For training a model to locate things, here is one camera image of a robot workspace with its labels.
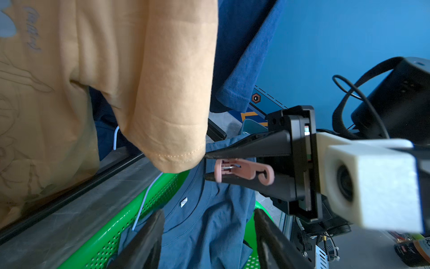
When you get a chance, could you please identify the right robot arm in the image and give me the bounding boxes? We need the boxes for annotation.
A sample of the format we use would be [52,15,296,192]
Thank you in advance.
[204,57,430,236]

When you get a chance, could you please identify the navy blue t-shirt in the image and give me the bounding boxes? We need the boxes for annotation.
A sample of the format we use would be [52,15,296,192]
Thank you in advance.
[88,0,286,162]

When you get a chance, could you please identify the black clothes rack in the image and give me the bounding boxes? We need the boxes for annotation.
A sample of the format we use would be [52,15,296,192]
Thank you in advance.
[1,153,145,244]

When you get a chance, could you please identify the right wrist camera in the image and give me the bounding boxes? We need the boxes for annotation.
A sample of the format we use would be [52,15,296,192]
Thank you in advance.
[316,133,424,233]

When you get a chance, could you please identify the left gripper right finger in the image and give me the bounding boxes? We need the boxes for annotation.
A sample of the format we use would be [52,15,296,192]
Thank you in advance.
[254,209,312,269]

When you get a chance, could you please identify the light blue hanger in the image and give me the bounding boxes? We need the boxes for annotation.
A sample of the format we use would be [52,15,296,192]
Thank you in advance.
[113,126,163,231]

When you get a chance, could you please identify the teal plastic tub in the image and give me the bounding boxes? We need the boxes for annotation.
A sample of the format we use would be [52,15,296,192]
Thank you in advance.
[239,119,268,135]

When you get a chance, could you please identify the salmon pink clothespin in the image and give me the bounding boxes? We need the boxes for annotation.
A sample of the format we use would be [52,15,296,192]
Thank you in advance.
[214,159,275,186]

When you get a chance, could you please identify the green plastic basket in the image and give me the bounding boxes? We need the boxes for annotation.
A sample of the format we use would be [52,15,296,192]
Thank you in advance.
[62,171,262,269]

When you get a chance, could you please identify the yellow printed t-shirt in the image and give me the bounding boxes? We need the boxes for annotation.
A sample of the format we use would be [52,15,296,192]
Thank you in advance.
[1,1,218,226]

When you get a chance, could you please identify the light blue t-shirt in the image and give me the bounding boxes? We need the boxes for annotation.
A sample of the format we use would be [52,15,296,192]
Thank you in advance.
[117,133,266,269]

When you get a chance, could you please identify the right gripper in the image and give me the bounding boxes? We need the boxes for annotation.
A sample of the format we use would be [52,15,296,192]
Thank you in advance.
[204,105,323,223]

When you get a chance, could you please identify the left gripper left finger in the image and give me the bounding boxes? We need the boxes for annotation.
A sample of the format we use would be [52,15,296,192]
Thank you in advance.
[107,210,165,269]

